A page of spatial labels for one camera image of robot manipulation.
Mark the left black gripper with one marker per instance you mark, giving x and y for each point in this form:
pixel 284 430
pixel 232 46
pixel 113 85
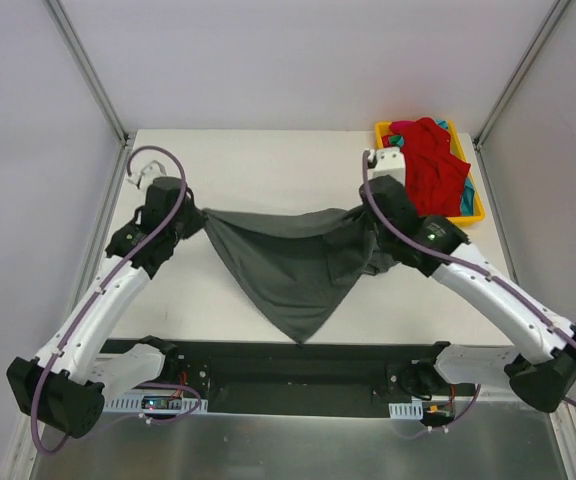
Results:
pixel 191 219

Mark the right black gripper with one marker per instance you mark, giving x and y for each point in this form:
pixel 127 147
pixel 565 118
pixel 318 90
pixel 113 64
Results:
pixel 372 220

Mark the dark grey t shirt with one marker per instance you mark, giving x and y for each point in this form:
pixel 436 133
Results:
pixel 297 269

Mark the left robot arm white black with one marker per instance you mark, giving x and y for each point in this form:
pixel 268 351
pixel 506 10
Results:
pixel 124 272

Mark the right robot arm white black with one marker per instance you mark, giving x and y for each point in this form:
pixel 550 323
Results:
pixel 443 252

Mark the red t shirt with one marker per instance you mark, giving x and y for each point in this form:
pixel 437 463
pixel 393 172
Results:
pixel 433 167

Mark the magenta t shirt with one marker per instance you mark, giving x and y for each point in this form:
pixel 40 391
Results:
pixel 398 127

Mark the teal t shirt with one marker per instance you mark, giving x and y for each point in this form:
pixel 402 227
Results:
pixel 468 197

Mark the yellow plastic bin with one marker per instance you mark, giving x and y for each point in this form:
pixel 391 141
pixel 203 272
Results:
pixel 438 175

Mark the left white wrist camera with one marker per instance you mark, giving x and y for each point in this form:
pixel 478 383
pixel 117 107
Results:
pixel 145 177

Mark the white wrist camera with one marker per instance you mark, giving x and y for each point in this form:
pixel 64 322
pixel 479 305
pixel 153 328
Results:
pixel 145 177
pixel 388 161

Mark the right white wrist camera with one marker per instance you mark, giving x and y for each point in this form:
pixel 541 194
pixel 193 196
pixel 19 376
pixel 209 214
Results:
pixel 388 161

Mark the left aluminium frame post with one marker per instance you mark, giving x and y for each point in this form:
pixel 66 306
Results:
pixel 84 64

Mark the aluminium frame post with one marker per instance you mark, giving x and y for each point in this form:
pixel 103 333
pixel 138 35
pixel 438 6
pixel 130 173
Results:
pixel 535 48
pixel 84 64

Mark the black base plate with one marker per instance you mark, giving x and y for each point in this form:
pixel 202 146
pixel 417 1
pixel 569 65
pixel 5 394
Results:
pixel 319 380

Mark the front aluminium rail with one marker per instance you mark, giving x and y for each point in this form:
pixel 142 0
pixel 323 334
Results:
pixel 543 386

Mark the left white cable duct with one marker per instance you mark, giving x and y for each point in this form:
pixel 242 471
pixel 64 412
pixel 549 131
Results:
pixel 154 404

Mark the white cable duct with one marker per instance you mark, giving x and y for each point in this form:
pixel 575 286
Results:
pixel 154 404
pixel 412 410

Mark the right white cable duct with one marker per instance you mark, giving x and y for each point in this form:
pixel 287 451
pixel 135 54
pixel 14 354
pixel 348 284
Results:
pixel 412 410

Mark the right aluminium frame post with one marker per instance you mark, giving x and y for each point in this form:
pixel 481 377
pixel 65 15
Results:
pixel 535 48

